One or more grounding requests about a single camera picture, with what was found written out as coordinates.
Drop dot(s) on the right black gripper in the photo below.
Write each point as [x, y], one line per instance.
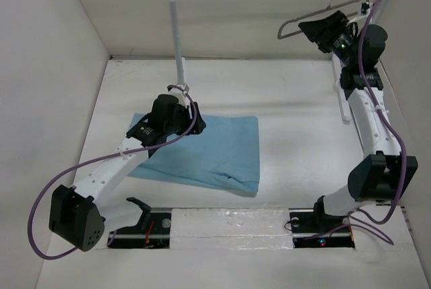
[324, 29]

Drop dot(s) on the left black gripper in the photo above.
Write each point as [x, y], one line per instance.
[188, 113]

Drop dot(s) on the grey clothes hanger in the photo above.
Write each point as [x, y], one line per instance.
[329, 7]

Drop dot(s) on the light blue trousers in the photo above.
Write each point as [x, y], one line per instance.
[225, 156]

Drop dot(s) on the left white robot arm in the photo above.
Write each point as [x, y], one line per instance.
[80, 214]

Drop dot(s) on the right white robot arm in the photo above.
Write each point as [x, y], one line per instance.
[386, 169]

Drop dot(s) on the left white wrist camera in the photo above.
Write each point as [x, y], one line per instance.
[178, 94]

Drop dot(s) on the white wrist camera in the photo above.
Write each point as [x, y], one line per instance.
[178, 94]
[364, 12]

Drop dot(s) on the aluminium rail right side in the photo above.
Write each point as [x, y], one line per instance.
[337, 66]

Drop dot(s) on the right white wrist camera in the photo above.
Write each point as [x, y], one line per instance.
[364, 12]

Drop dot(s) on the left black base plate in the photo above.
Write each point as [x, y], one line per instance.
[156, 235]

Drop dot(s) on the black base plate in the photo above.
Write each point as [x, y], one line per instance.
[309, 232]
[156, 235]

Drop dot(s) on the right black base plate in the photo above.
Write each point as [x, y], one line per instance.
[309, 232]

